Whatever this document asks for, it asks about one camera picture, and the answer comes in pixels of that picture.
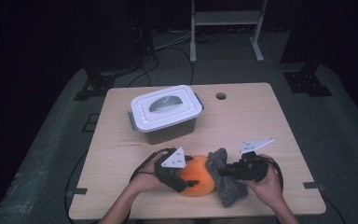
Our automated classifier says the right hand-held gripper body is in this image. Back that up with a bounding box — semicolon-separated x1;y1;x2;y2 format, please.
229;136;276;183

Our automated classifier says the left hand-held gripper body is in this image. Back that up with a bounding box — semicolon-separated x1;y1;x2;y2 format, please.
153;147;191;193

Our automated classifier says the orange round fruit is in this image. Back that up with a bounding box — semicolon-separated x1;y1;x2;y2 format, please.
176;154;217;198

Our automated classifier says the grey fluffy cloth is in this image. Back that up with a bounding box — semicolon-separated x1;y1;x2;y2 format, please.
205;147;250;209

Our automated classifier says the translucent grey storage box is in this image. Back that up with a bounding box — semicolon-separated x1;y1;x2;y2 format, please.
127;92;205;146

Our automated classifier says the person's right hand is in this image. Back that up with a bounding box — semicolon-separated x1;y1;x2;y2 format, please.
241;153;284;208

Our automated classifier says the person's left hand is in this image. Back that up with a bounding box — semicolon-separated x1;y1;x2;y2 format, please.
126;161;170;198

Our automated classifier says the black tape strip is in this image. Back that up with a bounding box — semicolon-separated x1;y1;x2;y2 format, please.
302;181;326;190
64;187;89;198

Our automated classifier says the black stand base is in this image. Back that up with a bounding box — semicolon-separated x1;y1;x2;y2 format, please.
282;62;334;98
73;73;117;102

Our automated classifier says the white metal stand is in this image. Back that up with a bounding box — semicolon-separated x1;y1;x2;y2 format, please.
189;0;269;64

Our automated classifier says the right hand-held gripper cable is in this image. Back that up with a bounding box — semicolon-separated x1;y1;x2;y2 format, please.
265;157;285;192

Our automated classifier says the hand-held gripper cable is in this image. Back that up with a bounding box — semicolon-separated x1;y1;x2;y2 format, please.
129;147;176;183
265;157;285;192

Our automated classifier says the left hand-held gripper cable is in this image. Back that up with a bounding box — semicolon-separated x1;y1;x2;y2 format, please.
129;147;176;183

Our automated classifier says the black floor cable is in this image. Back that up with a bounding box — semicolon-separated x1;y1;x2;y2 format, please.
126;46;196;89

